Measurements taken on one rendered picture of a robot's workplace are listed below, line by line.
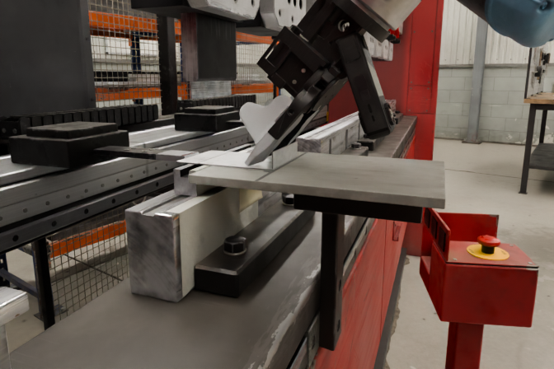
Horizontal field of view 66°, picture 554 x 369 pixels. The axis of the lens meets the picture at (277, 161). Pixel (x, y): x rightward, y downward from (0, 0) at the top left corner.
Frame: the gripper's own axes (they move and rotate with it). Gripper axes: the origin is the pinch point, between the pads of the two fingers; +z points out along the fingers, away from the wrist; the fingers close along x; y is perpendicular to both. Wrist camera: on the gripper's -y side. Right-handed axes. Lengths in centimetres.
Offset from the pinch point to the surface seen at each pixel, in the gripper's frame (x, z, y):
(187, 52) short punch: 5.1, -4.6, 13.9
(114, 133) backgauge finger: -2.3, 15.6, 20.4
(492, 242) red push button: -34, -4, -36
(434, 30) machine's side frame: -215, -34, 11
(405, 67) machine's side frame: -215, -10, 9
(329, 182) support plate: 7.0, -5.7, -7.8
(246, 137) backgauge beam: -60, 26, 19
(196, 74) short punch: 5.1, -3.4, 11.5
